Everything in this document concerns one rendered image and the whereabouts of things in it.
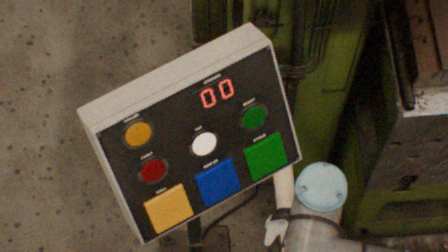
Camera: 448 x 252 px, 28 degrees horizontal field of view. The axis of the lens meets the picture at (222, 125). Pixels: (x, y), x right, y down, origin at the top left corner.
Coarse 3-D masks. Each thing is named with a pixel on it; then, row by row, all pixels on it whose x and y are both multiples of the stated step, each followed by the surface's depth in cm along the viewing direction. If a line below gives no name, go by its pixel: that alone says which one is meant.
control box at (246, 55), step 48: (240, 48) 152; (144, 96) 149; (192, 96) 150; (240, 96) 155; (96, 144) 147; (144, 144) 151; (192, 144) 155; (240, 144) 161; (288, 144) 166; (144, 192) 156; (192, 192) 161; (240, 192) 167; (144, 240) 162
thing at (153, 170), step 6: (150, 162) 153; (156, 162) 154; (162, 162) 154; (144, 168) 153; (150, 168) 154; (156, 168) 154; (162, 168) 155; (144, 174) 154; (150, 174) 154; (156, 174) 155; (162, 174) 156; (150, 180) 155; (156, 180) 156
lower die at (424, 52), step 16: (432, 0) 180; (400, 16) 185; (432, 16) 178; (416, 32) 178; (432, 32) 178; (416, 48) 177; (432, 48) 177; (416, 64) 176; (432, 64) 175; (416, 80) 178; (432, 80) 178
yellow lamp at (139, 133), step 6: (132, 126) 148; (138, 126) 148; (144, 126) 149; (132, 132) 148; (138, 132) 149; (144, 132) 149; (150, 132) 150; (126, 138) 148; (132, 138) 149; (138, 138) 149; (144, 138) 150; (132, 144) 150; (138, 144) 150
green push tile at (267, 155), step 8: (272, 136) 162; (280, 136) 163; (256, 144) 162; (264, 144) 162; (272, 144) 163; (280, 144) 164; (248, 152) 161; (256, 152) 162; (264, 152) 163; (272, 152) 164; (280, 152) 165; (248, 160) 162; (256, 160) 163; (264, 160) 164; (272, 160) 165; (280, 160) 166; (248, 168) 164; (256, 168) 164; (264, 168) 165; (272, 168) 166; (256, 176) 165
